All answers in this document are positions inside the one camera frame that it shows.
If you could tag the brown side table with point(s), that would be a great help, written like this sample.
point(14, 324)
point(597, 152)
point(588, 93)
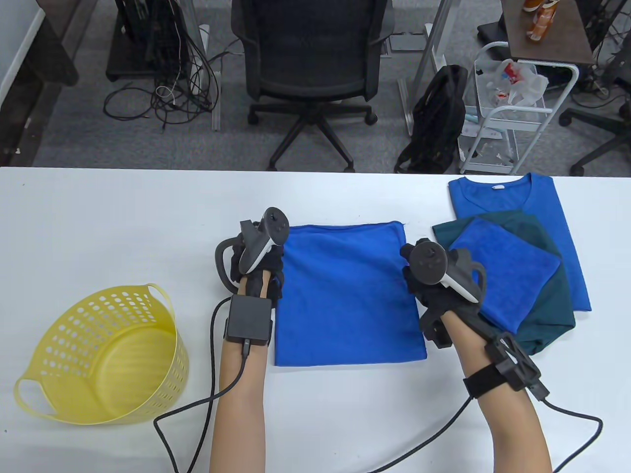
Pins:
point(567, 34)

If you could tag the blue towel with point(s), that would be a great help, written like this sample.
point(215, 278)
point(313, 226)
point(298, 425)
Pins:
point(503, 271)

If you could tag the white plastic bag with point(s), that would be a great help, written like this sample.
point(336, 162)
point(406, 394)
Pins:
point(530, 84)

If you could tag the person's right forearm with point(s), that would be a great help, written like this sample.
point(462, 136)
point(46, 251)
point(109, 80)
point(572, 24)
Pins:
point(508, 423)

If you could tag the black mesh office chair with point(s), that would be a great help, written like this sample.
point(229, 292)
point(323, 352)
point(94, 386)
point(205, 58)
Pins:
point(310, 49)

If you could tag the black right forearm sensor module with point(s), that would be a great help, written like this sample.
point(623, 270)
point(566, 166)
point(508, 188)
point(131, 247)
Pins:
point(515, 362)

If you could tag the white utility cart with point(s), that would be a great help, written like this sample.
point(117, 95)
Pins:
point(522, 120)

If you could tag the person's left forearm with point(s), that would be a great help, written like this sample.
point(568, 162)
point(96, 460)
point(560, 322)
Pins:
point(241, 394)

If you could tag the dark teal towel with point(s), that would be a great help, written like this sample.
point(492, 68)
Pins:
point(547, 315)

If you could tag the orange bottle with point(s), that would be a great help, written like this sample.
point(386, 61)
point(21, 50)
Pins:
point(531, 5)
point(540, 24)

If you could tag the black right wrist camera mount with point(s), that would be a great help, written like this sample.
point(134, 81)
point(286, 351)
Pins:
point(436, 332)

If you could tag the yellow laundry basket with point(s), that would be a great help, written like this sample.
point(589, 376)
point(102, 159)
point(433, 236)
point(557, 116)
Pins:
point(98, 364)

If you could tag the grey metal base plate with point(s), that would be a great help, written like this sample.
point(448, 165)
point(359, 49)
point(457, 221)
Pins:
point(406, 43)

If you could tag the person's left hand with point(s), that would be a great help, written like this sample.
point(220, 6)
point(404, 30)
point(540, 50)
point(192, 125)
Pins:
point(273, 266)

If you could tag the person's right hand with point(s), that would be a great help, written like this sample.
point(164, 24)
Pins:
point(434, 295)

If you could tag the black swivel chair base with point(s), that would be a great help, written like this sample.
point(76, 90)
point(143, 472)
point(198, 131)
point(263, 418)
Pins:
point(591, 120)

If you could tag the smooth blue clothes piece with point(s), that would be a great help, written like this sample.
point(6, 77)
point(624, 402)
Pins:
point(345, 295)

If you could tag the black left forearm box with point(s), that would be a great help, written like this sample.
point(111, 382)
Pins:
point(249, 320)

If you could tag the grey metal desk leg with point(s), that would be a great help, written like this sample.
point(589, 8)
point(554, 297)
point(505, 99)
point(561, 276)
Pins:
point(216, 103)
point(408, 113)

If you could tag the black flat stand base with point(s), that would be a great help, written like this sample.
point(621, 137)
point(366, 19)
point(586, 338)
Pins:
point(493, 32)

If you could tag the black backpack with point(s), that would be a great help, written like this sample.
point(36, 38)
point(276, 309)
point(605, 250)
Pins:
point(438, 123)

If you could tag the blue t-shirt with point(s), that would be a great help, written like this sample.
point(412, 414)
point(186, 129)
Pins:
point(552, 207)

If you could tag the black computer tower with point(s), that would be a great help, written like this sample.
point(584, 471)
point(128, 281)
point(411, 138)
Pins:
point(148, 29)

